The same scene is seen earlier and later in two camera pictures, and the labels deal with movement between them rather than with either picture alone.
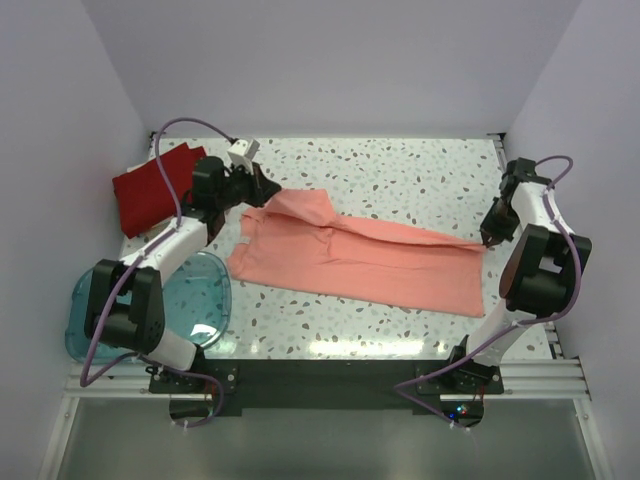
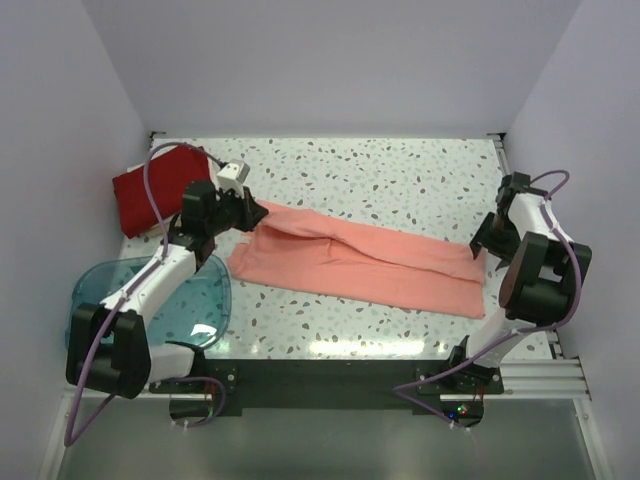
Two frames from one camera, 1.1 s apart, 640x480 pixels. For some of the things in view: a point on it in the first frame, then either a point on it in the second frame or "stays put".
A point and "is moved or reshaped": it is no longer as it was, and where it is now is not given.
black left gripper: (262, 189) → (252, 213)
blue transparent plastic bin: (198, 300) stays put
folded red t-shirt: (144, 198) stays put
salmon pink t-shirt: (297, 242) is moved or reshaped
